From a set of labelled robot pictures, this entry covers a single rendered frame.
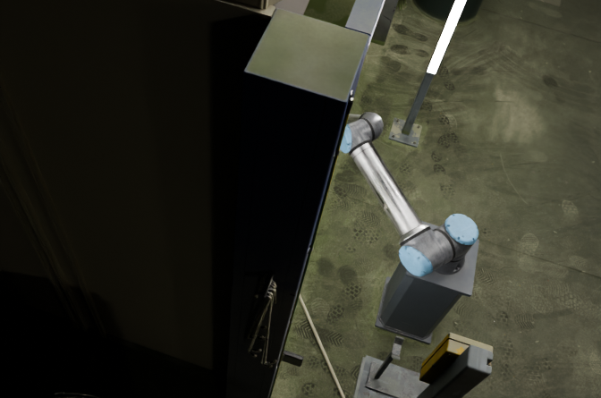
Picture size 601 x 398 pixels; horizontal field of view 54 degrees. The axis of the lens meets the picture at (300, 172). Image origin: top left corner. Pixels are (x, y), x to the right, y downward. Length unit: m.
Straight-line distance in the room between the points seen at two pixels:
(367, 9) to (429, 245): 1.53
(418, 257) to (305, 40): 1.57
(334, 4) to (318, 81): 3.53
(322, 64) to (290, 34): 0.09
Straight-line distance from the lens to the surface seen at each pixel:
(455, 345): 1.63
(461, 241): 2.57
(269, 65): 1.00
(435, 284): 2.76
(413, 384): 2.38
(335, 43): 1.06
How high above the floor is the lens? 2.98
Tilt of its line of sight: 54 degrees down
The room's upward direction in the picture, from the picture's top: 11 degrees clockwise
